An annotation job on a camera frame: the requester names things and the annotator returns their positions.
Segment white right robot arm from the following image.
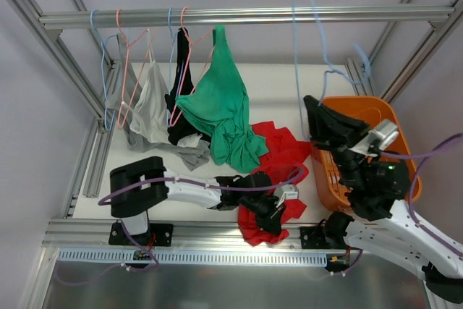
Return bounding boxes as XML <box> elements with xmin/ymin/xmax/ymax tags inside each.
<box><xmin>303</xmin><ymin>96</ymin><xmax>462</xmax><ymax>304</ymax></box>

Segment blue hanger of grey top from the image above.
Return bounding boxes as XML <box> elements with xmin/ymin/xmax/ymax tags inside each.
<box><xmin>90</xmin><ymin>9</ymin><xmax>117</xmax><ymax>132</ymax></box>

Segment pink hanger of white top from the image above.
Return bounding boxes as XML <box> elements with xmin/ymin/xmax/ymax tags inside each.
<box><xmin>116</xmin><ymin>9</ymin><xmax>150</xmax><ymax>130</ymax></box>

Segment green tank top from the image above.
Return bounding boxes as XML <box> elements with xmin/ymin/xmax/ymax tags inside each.
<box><xmin>177</xmin><ymin>25</ymin><xmax>268</xmax><ymax>173</ymax></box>

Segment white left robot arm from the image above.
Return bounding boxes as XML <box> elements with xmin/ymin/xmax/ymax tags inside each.
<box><xmin>101</xmin><ymin>156</ymin><xmax>285</xmax><ymax>245</ymax></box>

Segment white tank top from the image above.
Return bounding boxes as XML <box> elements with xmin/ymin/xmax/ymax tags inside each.
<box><xmin>128</xmin><ymin>30</ymin><xmax>203</xmax><ymax>149</ymax></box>

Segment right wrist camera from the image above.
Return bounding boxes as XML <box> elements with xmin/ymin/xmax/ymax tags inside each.
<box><xmin>350</xmin><ymin>119</ymin><xmax>399</xmax><ymax>157</ymax></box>

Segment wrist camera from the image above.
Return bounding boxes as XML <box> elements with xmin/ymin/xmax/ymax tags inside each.
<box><xmin>273</xmin><ymin>184</ymin><xmax>299</xmax><ymax>208</ymax></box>
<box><xmin>350</xmin><ymin>119</ymin><xmax>399</xmax><ymax>157</ymax></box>

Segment white slotted cable duct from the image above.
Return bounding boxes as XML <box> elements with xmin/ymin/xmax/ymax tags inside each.
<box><xmin>57</xmin><ymin>248</ymin><xmax>328</xmax><ymax>268</ymax></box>

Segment aluminium hanging rail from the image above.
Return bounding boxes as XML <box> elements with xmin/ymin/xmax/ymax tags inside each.
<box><xmin>39</xmin><ymin>4</ymin><xmax>456</xmax><ymax>30</ymax></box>

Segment orange plastic laundry basket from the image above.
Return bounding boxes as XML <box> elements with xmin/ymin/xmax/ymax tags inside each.
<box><xmin>310</xmin><ymin>96</ymin><xmax>422</xmax><ymax>212</ymax></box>

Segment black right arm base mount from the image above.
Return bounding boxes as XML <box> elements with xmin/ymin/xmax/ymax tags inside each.
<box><xmin>299</xmin><ymin>227</ymin><xmax>330</xmax><ymax>250</ymax></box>

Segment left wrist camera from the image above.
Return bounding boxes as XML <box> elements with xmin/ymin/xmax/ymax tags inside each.
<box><xmin>273</xmin><ymin>184</ymin><xmax>299</xmax><ymax>208</ymax></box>

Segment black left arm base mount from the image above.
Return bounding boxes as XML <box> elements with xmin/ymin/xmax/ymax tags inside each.
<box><xmin>108</xmin><ymin>222</ymin><xmax>174</xmax><ymax>247</ymax></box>

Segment aluminium table edge rail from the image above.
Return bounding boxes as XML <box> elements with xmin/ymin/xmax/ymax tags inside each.
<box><xmin>42</xmin><ymin>219</ymin><xmax>317</xmax><ymax>250</ymax></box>

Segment grey tank top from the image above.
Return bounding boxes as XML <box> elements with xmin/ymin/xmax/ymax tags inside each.
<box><xmin>105</xmin><ymin>33</ymin><xmax>211</xmax><ymax>172</ymax></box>

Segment black tank top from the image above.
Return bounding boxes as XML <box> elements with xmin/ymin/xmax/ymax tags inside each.
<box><xmin>164</xmin><ymin>27</ymin><xmax>211</xmax><ymax>145</ymax></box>

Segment red tank top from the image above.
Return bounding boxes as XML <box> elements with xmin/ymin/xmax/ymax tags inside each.
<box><xmin>238</xmin><ymin>121</ymin><xmax>312</xmax><ymax>247</ymax></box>

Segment pink hanger of green top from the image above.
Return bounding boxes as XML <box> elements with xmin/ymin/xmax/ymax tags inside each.
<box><xmin>168</xmin><ymin>6</ymin><xmax>213</xmax><ymax>127</ymax></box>

